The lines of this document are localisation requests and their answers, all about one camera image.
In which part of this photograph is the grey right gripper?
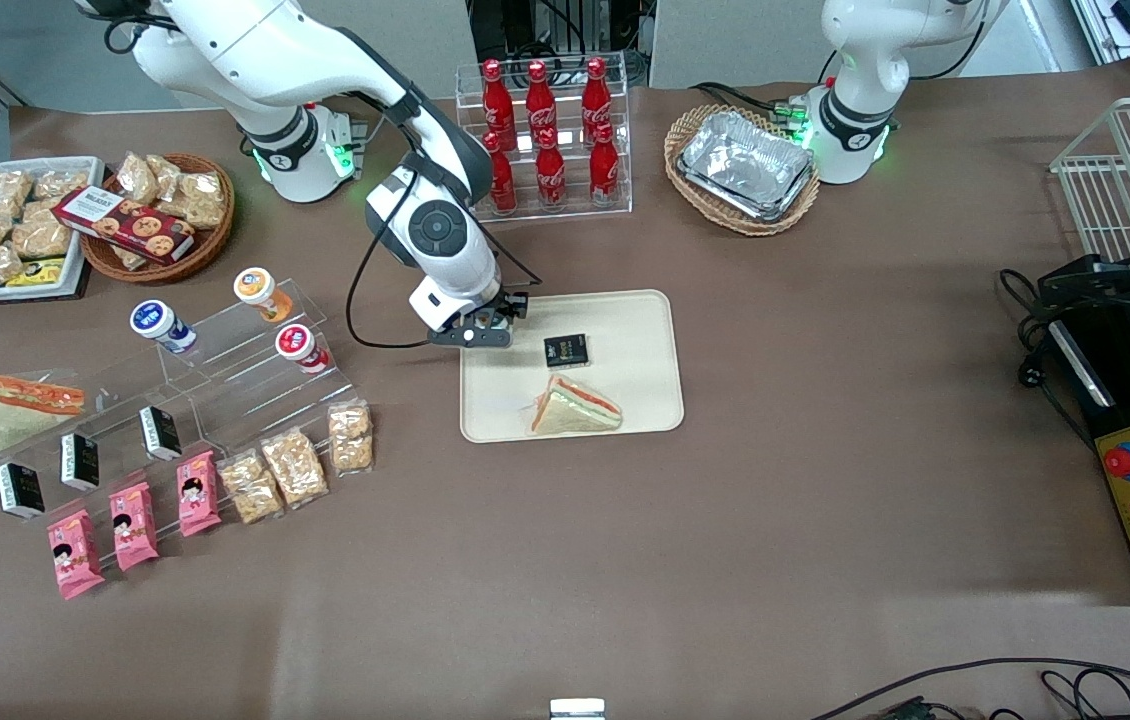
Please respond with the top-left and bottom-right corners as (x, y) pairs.
(410, 268), (530, 333)

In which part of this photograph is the beige serving tray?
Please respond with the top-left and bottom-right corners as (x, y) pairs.
(460, 289), (685, 444)

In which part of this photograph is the red gum bottle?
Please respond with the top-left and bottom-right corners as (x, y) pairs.
(275, 324), (332, 376)

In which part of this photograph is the orange gum bottle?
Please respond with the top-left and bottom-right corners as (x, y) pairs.
(233, 267), (294, 324)

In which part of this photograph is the aluminium foil tray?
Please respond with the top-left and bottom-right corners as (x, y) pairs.
(677, 110), (816, 223)

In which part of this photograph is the blue gum bottle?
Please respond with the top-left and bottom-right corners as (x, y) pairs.
(130, 300), (198, 355)

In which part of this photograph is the white rectangular tray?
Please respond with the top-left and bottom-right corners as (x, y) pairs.
(0, 157), (106, 301)

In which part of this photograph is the small black box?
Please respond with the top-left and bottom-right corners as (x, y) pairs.
(543, 333), (591, 369)
(139, 405), (183, 462)
(60, 433), (101, 492)
(0, 462), (46, 521)

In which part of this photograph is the black control box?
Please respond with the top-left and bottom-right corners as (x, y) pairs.
(1045, 298), (1130, 607)

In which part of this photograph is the wrapped triangle sandwich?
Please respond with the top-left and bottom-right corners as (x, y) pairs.
(0, 375), (86, 456)
(525, 374), (624, 437)

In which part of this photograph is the red cola bottle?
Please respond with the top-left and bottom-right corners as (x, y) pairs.
(525, 60), (558, 136)
(589, 122), (621, 201)
(535, 128), (568, 208)
(488, 132), (518, 214)
(582, 57), (614, 131)
(481, 59), (516, 141)

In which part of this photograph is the clear acrylic bottle rack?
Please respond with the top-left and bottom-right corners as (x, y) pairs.
(455, 52), (633, 225)

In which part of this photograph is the clear rice crisp bag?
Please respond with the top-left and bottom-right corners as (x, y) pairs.
(260, 427), (330, 511)
(327, 399), (375, 474)
(217, 450), (284, 526)

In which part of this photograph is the light wicker basket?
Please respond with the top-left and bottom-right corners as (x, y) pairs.
(664, 104), (822, 237)

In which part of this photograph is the clear acrylic stepped stand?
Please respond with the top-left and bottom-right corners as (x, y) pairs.
(0, 375), (226, 571)
(140, 278), (376, 501)

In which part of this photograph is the brown wicker basket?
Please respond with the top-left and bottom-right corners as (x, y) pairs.
(80, 153), (236, 284)

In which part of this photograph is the pink cartoon snack pack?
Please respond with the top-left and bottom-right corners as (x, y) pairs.
(47, 508), (107, 601)
(109, 481), (160, 573)
(176, 450), (223, 539)

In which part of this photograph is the red cookie box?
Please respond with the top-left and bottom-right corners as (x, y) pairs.
(53, 186), (196, 265)

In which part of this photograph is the yellow snack packet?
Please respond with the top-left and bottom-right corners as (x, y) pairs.
(5, 258), (66, 289)

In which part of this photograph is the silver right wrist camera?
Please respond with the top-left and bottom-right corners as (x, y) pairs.
(428, 325), (513, 348)

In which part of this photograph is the white wire basket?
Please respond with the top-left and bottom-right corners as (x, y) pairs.
(1049, 95), (1130, 266)

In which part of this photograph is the black power cable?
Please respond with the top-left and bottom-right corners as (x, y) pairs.
(999, 266), (1098, 451)

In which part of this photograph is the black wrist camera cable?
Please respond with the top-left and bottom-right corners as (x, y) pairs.
(344, 165), (542, 350)

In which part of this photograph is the black arm base cable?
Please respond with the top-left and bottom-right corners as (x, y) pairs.
(690, 80), (808, 127)

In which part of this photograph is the long black cable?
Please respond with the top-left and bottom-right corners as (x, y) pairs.
(810, 657), (1130, 720)

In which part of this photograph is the looped black cable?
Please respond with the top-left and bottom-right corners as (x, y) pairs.
(1040, 668), (1130, 720)

